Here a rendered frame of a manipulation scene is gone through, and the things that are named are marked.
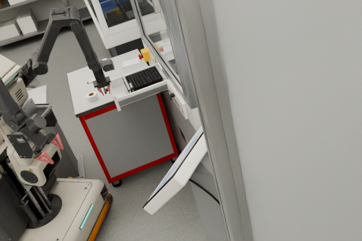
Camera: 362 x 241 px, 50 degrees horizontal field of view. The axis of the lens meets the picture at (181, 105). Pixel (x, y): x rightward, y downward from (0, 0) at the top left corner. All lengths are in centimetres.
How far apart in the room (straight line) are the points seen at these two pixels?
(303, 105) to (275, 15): 17
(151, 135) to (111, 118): 34
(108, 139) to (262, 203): 207
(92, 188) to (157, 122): 62
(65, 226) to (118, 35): 148
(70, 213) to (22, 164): 55
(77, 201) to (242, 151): 212
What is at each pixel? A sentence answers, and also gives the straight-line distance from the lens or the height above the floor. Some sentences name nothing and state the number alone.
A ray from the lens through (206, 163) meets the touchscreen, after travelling 146.
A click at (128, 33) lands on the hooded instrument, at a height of 87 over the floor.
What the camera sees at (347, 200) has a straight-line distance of 86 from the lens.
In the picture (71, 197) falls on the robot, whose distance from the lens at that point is 272.
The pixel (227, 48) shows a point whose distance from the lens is 52.
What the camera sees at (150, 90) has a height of 87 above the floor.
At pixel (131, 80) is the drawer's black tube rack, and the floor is 90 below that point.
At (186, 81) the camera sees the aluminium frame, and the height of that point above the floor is 110.
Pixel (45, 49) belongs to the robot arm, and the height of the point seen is 134.
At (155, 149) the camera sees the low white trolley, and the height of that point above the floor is 23.
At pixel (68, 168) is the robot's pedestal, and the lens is 321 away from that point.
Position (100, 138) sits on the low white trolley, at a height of 50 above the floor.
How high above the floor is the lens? 206
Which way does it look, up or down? 35 degrees down
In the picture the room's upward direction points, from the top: 15 degrees counter-clockwise
